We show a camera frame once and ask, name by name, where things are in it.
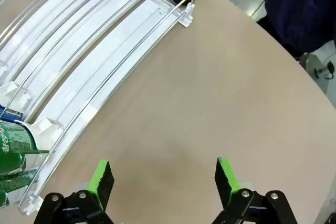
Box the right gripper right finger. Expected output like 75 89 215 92
211 157 299 224

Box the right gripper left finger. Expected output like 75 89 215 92
33 159 116 224

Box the person in purple jacket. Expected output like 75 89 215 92
256 0 336 59

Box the green Chilsung cider can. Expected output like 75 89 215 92
0 119 50 176

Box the blue Pocari Sweat can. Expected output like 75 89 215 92
0 105 25 122

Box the white can dispenser rack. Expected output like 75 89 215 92
0 0 195 216

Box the grey chair base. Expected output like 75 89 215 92
299 52 336 80

